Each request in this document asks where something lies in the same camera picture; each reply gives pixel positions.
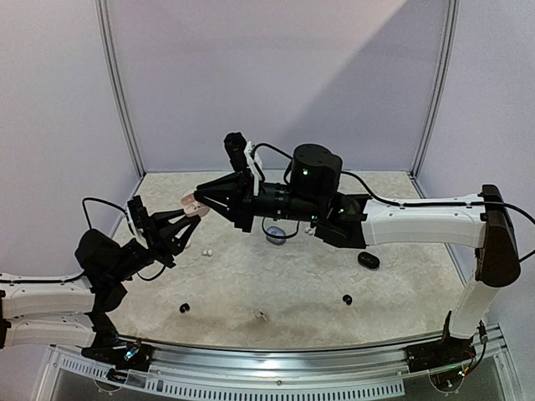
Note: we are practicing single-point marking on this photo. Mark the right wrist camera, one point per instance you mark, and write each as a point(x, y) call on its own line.
point(241, 156)

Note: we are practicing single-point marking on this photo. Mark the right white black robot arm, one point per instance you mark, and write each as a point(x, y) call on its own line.
point(480, 221)

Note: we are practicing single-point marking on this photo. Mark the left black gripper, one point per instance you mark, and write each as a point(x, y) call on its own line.
point(160, 235)

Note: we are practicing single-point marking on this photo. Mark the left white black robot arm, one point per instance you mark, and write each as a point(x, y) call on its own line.
point(72, 310)

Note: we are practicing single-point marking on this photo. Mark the left aluminium corner post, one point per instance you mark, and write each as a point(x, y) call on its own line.
point(117, 87)

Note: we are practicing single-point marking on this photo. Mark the white stem earbud front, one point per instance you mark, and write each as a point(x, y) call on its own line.
point(260, 315)

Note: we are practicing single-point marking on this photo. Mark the aluminium front rail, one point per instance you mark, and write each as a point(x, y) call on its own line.
point(376, 371)

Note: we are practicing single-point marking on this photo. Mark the black earbud charging case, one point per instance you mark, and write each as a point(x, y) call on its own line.
point(368, 261)

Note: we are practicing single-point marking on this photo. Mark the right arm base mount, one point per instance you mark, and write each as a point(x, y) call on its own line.
point(440, 353)

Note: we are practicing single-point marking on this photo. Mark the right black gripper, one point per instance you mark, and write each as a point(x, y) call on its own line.
point(244, 200)

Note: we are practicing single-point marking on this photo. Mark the right aluminium corner post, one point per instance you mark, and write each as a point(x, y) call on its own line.
point(439, 83)

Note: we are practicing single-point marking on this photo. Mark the black earbud right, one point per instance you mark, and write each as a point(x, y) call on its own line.
point(347, 299)

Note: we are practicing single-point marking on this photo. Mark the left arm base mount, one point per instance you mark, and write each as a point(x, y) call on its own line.
point(123, 355)

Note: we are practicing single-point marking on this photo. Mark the aluminium corner post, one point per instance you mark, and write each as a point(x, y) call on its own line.
point(117, 87)
point(439, 83)

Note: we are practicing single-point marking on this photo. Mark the blue earbud charging case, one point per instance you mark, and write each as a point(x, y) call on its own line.
point(275, 235)

